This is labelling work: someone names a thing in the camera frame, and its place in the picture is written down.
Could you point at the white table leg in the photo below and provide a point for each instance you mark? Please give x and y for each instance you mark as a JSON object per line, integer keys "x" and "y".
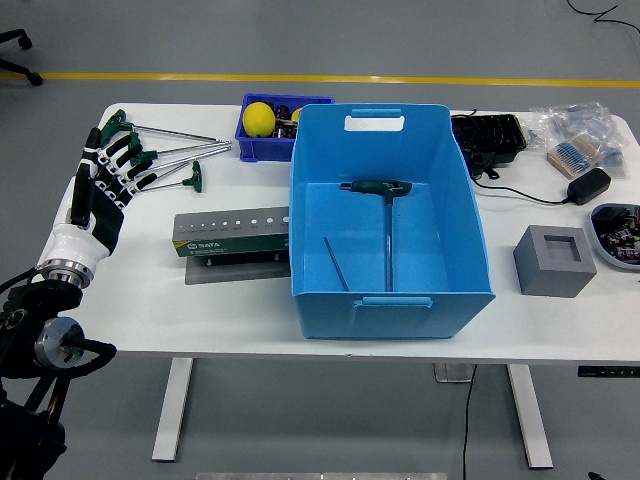
{"x": 172, "y": 410}
{"x": 530, "y": 415}

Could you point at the grey square block with recess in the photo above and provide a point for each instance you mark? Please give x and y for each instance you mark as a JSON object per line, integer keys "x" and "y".
{"x": 550, "y": 280}

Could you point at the yellow lemon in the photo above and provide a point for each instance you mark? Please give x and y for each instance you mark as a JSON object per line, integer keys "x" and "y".
{"x": 259, "y": 120}

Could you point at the grey blue bowl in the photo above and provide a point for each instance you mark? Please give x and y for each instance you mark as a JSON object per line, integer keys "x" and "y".
{"x": 596, "y": 235}

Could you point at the black office chair base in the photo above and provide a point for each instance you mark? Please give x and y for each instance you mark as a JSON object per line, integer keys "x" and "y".
{"x": 34, "y": 77}

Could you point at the large light blue plastic box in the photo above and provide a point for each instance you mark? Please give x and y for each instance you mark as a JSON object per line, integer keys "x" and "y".
{"x": 350, "y": 310}

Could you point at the blue resistor strip bundle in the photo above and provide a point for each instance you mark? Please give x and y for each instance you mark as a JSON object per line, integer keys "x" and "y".
{"x": 564, "y": 157}

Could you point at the green silver wrench holder stand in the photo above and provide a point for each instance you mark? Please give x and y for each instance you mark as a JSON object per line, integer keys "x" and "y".
{"x": 230, "y": 245}

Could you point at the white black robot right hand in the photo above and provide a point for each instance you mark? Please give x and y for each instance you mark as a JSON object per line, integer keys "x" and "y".
{"x": 597, "y": 477}

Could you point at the dark cylindrical component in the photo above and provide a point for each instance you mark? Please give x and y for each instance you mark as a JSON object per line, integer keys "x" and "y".
{"x": 284, "y": 111}
{"x": 283, "y": 131}

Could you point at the small dark blue bin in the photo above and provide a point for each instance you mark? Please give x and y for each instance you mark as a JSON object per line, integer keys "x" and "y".
{"x": 260, "y": 149}

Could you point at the clear bag of blue parts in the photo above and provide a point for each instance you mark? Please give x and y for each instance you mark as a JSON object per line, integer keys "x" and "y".
{"x": 575, "y": 117}

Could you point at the pile of small electronic parts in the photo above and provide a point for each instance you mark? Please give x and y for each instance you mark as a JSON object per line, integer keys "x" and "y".
{"x": 622, "y": 235}

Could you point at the grey metal floor plate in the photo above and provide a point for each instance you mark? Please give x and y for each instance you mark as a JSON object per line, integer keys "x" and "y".
{"x": 450, "y": 374}

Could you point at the small yellow fruit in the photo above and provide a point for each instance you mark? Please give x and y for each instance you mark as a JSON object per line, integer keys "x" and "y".
{"x": 297, "y": 115}

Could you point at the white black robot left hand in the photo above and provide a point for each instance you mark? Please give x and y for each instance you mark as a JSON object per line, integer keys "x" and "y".
{"x": 82, "y": 200}

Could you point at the black power adapter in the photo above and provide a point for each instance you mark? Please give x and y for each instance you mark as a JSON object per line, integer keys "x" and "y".
{"x": 589, "y": 186}

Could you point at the black plastic parts tray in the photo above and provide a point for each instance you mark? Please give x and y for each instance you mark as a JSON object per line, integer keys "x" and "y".
{"x": 492, "y": 135}

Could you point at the black table control panel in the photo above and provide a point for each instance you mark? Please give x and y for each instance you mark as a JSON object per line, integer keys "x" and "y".
{"x": 607, "y": 371}

